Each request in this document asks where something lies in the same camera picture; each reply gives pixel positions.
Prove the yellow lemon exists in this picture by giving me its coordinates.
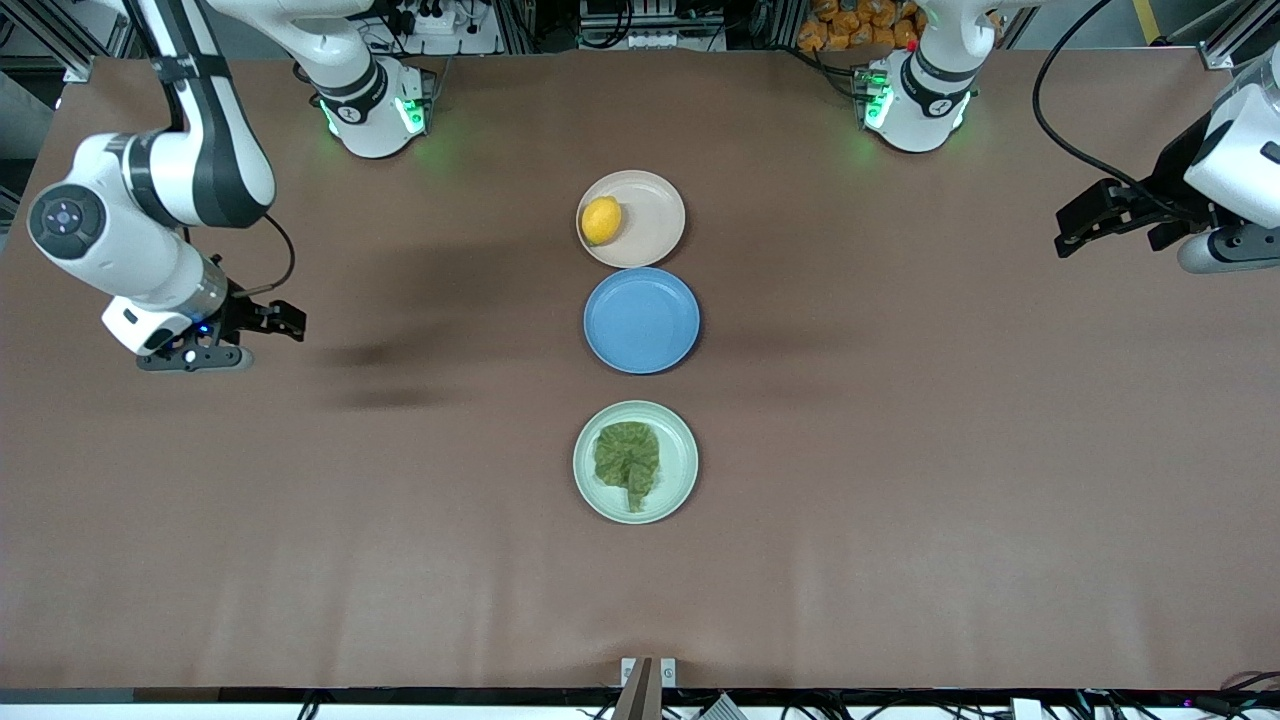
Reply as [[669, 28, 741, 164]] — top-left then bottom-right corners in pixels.
[[581, 196, 623, 246]]

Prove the green lettuce leaf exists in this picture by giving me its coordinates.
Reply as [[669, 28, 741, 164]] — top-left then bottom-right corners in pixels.
[[593, 421, 662, 513]]

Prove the bag of orange fruits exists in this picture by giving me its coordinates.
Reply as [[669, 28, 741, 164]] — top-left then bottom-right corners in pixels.
[[797, 0, 923, 54]]

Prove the white power strip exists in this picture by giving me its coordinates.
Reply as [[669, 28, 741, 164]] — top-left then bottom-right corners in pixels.
[[395, 0, 501, 56]]

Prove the blue plate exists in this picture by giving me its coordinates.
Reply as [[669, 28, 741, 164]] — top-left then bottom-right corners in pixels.
[[583, 267, 701, 376]]

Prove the white plate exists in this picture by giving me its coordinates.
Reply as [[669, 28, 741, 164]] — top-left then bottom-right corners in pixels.
[[576, 170, 687, 269]]

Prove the pale green plate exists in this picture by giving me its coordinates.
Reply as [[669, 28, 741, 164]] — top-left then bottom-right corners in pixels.
[[573, 400, 700, 525]]

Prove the short black cable loop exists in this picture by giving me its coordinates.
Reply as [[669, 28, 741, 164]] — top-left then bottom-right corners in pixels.
[[240, 213, 298, 297]]

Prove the long black cable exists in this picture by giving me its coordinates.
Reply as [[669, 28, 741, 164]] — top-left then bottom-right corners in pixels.
[[1032, 0, 1151, 196]]

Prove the aluminium frame profile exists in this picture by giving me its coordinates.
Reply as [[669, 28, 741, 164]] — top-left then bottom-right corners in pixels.
[[0, 0, 136, 83], [1198, 0, 1280, 71]]

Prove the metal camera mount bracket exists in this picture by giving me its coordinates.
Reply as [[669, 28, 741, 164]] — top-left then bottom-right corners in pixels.
[[610, 656, 678, 720]]

